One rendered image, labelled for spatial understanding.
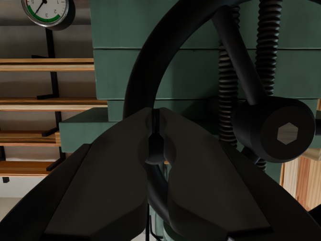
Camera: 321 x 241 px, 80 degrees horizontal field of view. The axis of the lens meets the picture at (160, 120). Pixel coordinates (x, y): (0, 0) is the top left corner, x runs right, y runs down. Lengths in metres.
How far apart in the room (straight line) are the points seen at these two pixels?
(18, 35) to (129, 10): 3.29
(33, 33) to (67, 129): 3.14
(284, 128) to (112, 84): 0.28
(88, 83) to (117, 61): 2.73
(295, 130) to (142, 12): 0.29
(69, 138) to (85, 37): 2.79
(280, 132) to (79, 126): 0.32
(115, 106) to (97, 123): 0.05
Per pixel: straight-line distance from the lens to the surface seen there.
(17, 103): 3.04
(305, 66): 0.45
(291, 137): 0.20
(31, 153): 3.78
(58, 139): 0.59
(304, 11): 0.46
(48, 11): 0.34
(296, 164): 2.41
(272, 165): 0.34
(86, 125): 0.39
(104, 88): 0.37
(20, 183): 4.13
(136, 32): 0.37
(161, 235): 0.95
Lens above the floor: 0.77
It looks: 12 degrees up
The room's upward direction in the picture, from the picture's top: 180 degrees clockwise
